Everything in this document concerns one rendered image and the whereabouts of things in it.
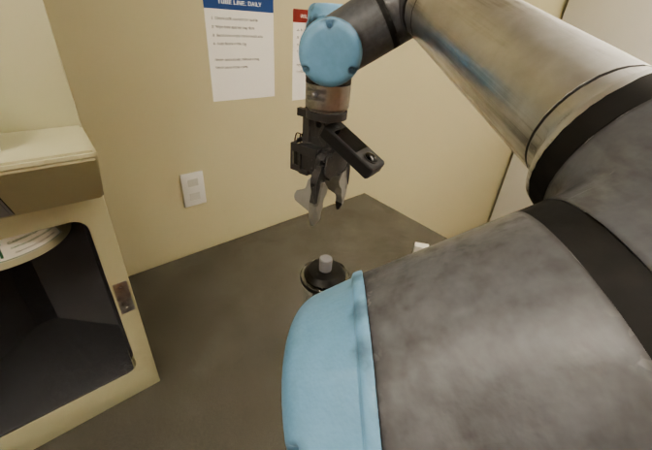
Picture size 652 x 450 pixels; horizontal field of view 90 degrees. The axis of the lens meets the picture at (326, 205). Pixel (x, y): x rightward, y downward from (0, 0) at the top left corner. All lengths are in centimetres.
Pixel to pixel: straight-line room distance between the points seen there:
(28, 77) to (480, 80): 49
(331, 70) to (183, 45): 66
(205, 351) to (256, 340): 12
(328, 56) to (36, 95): 36
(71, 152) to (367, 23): 36
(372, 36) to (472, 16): 15
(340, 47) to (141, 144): 74
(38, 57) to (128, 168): 55
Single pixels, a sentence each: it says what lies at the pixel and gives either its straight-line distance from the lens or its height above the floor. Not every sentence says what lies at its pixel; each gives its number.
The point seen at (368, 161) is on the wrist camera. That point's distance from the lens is 54.
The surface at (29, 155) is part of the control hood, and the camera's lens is 46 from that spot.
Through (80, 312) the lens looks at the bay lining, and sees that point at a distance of 96.
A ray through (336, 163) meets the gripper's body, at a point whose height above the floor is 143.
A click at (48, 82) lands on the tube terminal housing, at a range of 55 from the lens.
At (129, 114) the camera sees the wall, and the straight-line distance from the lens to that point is 101.
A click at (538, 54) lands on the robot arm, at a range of 25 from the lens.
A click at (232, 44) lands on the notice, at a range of 108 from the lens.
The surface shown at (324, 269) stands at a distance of 71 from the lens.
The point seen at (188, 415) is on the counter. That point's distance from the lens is 83.
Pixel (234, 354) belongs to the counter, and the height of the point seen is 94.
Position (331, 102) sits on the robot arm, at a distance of 54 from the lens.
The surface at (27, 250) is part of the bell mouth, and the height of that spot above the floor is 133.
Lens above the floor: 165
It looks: 29 degrees down
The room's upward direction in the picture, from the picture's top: 4 degrees clockwise
